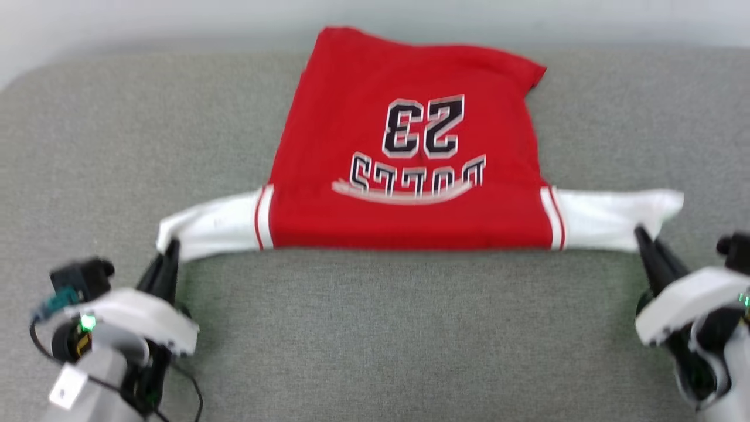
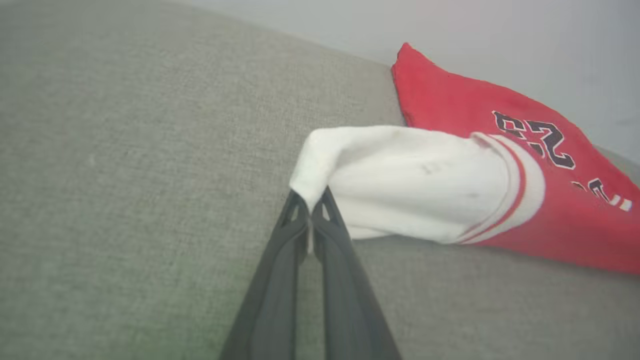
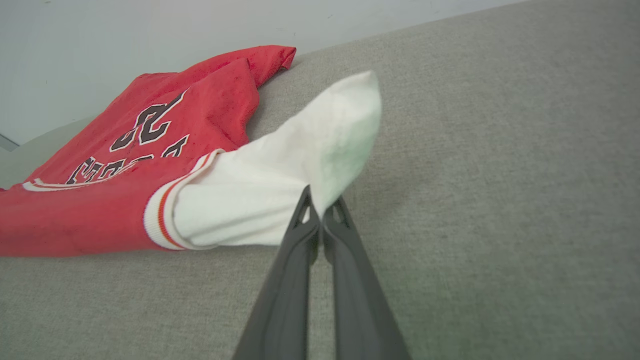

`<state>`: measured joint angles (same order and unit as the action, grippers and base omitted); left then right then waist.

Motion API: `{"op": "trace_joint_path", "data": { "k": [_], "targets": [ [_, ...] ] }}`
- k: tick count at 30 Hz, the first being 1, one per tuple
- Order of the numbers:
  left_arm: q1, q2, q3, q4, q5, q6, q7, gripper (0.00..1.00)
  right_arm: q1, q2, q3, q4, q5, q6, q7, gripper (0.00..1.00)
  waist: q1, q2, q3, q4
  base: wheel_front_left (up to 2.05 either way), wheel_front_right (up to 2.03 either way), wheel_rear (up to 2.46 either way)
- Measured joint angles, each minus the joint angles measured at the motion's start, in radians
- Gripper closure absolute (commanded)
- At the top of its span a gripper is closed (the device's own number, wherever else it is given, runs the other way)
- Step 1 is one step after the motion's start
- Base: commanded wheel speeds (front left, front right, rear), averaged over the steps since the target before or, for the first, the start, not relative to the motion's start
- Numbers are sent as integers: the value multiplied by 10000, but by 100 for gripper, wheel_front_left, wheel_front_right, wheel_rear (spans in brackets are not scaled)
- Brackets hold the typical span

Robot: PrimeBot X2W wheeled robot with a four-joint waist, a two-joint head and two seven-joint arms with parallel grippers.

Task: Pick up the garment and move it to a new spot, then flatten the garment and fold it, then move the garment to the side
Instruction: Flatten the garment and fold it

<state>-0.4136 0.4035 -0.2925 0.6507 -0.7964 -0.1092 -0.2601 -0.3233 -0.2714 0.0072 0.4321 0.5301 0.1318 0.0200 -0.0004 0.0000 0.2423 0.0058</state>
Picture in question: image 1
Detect teal cable connector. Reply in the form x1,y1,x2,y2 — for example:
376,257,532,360
31,286,80,324

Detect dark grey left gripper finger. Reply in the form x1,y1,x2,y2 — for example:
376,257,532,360
137,251,168,294
159,237,181,304

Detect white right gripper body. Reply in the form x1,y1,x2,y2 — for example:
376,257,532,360
635,267,750,346

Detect grey fabric sofa seat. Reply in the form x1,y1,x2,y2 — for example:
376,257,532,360
0,44,750,422

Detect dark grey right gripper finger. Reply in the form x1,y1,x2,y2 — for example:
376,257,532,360
635,226,671,297
652,237,692,286

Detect red basketball jersey white sleeves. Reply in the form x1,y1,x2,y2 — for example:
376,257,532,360
155,26,684,263

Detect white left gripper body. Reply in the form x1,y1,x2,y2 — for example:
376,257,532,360
52,286,200,363

